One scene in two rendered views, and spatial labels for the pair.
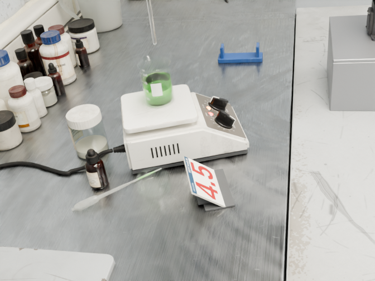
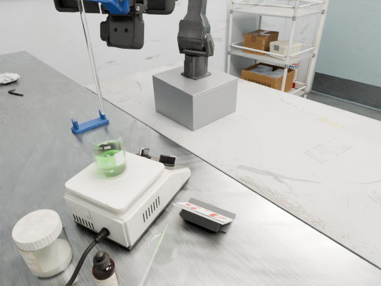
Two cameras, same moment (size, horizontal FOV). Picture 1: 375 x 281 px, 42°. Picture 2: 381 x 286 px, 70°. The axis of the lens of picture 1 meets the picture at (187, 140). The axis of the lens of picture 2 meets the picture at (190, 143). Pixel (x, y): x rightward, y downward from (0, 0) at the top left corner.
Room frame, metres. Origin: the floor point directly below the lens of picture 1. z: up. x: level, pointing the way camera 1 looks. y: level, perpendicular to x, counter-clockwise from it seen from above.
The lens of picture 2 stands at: (0.42, 0.27, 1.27)
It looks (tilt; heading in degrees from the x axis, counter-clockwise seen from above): 32 degrees down; 304
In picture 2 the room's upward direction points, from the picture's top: 2 degrees counter-clockwise
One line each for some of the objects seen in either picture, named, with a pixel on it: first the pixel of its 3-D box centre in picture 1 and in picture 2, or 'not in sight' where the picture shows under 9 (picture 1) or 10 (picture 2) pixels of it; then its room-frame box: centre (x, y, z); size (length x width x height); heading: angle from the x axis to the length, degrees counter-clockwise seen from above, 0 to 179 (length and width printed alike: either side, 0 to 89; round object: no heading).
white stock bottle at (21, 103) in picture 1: (23, 107); not in sight; (0.85, 0.31, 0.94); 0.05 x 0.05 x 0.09
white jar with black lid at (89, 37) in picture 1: (83, 36); not in sight; (1.21, 0.23, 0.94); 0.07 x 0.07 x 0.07
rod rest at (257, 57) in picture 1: (240, 52); (89, 120); (1.03, -0.14, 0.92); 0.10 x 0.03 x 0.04; 76
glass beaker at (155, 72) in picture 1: (155, 81); (107, 151); (0.73, 0.04, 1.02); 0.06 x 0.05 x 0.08; 25
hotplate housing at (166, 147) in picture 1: (176, 126); (130, 186); (0.72, 0.02, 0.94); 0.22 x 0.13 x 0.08; 95
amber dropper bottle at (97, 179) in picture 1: (95, 167); (104, 269); (0.64, 0.15, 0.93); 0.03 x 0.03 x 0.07
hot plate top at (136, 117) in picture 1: (157, 107); (117, 176); (0.71, 0.04, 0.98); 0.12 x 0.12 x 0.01; 5
